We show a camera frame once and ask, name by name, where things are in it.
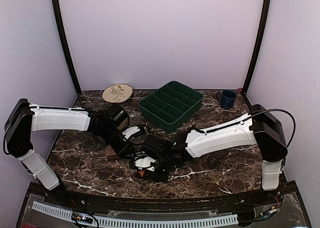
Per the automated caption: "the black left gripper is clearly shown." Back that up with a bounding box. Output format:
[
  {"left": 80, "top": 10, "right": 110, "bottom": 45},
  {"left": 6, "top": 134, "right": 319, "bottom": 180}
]
[{"left": 97, "top": 123, "right": 136, "bottom": 160}]

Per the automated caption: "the brown ribbed sock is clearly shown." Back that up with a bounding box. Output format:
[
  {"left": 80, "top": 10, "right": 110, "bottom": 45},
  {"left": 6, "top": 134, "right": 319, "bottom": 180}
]
[{"left": 105, "top": 145, "right": 120, "bottom": 160}]

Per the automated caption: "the red yellow argyle sock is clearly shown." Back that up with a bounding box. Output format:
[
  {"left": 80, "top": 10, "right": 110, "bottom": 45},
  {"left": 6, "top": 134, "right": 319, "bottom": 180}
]
[{"left": 135, "top": 170, "right": 146, "bottom": 179}]

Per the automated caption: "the dark blue mug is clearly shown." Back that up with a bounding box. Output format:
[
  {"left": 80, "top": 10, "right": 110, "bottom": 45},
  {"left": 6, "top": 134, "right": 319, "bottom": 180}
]
[{"left": 215, "top": 90, "right": 237, "bottom": 110}]

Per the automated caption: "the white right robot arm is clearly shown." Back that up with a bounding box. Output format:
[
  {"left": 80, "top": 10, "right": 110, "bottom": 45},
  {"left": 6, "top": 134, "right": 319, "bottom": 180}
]
[{"left": 134, "top": 104, "right": 290, "bottom": 205}]

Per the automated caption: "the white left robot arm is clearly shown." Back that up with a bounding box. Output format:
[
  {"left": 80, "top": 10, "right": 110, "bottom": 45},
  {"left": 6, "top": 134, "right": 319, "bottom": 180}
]
[{"left": 2, "top": 98, "right": 146, "bottom": 206}]

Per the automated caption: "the round wooden slice plate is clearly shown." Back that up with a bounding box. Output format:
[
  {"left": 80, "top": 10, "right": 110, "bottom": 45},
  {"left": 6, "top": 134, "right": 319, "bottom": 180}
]
[{"left": 102, "top": 84, "right": 133, "bottom": 104}]

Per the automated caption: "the green divided organizer tray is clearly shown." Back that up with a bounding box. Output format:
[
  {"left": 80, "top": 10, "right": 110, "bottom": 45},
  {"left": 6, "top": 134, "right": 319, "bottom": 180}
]
[{"left": 138, "top": 80, "right": 204, "bottom": 134}]

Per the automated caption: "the white slotted cable duct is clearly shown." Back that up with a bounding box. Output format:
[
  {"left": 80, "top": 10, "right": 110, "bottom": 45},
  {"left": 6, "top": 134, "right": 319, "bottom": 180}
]
[{"left": 31, "top": 201, "right": 239, "bottom": 228}]

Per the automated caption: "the black front table rail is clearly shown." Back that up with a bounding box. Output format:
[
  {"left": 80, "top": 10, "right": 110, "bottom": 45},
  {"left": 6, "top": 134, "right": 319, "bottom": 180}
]
[{"left": 27, "top": 182, "right": 298, "bottom": 215}]

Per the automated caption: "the black left corner post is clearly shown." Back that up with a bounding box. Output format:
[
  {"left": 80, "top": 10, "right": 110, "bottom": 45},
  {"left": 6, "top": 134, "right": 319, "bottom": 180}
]
[{"left": 51, "top": 0, "right": 82, "bottom": 96}]

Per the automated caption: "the black corner post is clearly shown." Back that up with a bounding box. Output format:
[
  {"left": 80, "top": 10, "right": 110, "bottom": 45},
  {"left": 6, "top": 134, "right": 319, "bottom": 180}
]
[
  {"left": 51, "top": 0, "right": 82, "bottom": 96},
  {"left": 242, "top": 0, "right": 271, "bottom": 97}
]

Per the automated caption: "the black right corner post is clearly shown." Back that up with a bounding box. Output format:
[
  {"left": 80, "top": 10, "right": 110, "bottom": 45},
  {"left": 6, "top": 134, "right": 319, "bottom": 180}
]
[{"left": 242, "top": 0, "right": 271, "bottom": 97}]

